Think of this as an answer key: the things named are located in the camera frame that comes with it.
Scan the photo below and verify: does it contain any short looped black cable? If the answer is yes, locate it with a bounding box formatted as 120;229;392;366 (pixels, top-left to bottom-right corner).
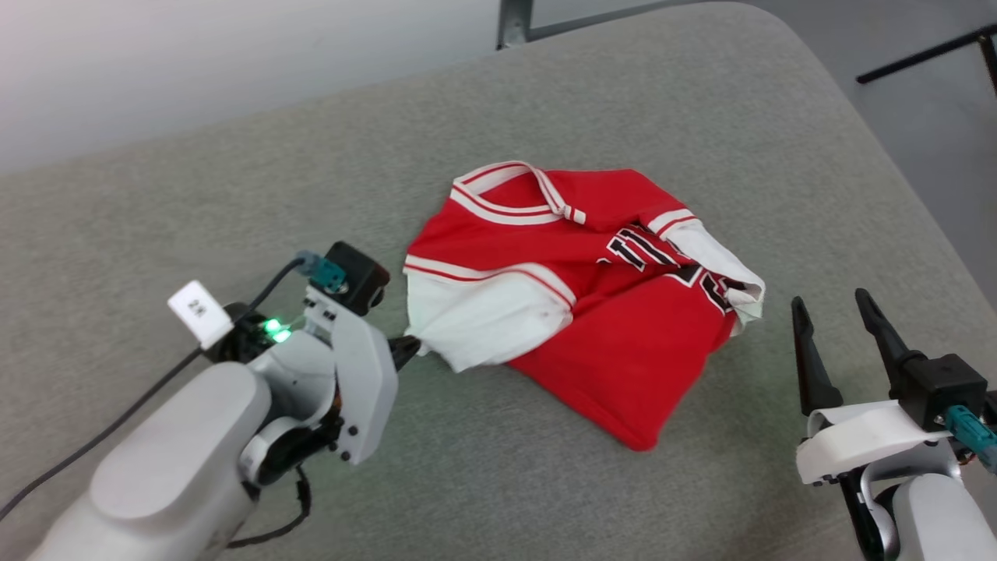
224;466;313;551

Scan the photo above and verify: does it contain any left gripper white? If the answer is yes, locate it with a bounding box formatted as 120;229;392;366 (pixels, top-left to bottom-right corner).
302;287;423;468

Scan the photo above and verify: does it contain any black camera cable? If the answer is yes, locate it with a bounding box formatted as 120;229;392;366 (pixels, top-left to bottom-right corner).
0;257;309;522

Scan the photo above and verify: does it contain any red and white jersey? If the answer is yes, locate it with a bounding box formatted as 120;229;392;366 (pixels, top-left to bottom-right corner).
403;161;766;453

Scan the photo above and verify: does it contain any black metal bar frame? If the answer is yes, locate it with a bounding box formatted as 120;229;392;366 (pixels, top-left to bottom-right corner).
856;23;997;99

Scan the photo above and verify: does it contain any white cable label tag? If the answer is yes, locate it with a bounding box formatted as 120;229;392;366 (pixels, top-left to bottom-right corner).
167;280;234;350

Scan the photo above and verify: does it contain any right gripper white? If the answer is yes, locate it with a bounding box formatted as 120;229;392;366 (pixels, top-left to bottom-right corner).
791;288;956;486

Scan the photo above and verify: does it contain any dark metal partition frame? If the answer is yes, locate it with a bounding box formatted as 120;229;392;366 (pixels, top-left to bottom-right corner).
496;0;678;51

